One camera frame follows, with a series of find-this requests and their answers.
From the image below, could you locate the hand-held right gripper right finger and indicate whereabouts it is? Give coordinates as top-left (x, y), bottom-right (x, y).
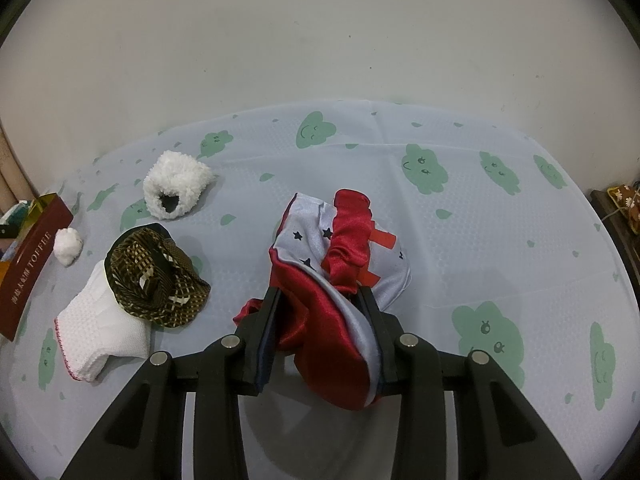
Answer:
top-left (357, 287), bottom-right (581, 480)

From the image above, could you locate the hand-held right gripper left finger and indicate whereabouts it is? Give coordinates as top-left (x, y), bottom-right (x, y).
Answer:
top-left (60, 286), bottom-right (283, 480)

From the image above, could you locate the red and white star cloth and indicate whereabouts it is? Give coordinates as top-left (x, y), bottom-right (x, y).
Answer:
top-left (232, 189), bottom-right (412, 412)

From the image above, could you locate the brown plaid hat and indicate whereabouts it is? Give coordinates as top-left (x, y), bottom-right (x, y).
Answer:
top-left (102, 225), bottom-right (212, 330)

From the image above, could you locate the white knit sock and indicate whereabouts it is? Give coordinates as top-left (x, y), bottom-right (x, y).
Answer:
top-left (53, 259), bottom-right (152, 382)

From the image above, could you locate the cloud print tablecloth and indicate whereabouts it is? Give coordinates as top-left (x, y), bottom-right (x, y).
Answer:
top-left (0, 102), bottom-right (640, 480)

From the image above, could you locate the white fluffy bootie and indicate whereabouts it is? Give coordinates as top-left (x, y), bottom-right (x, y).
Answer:
top-left (142, 152), bottom-right (217, 221)

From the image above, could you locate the small white fluffy pompom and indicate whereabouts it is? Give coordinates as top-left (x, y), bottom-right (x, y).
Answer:
top-left (53, 227), bottom-right (84, 266)

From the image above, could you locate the dark red box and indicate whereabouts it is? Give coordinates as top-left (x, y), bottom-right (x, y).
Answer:
top-left (0, 192), bottom-right (75, 343)

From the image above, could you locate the brown floral cushion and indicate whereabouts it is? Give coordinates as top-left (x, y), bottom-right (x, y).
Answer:
top-left (607, 180), bottom-right (640, 233)

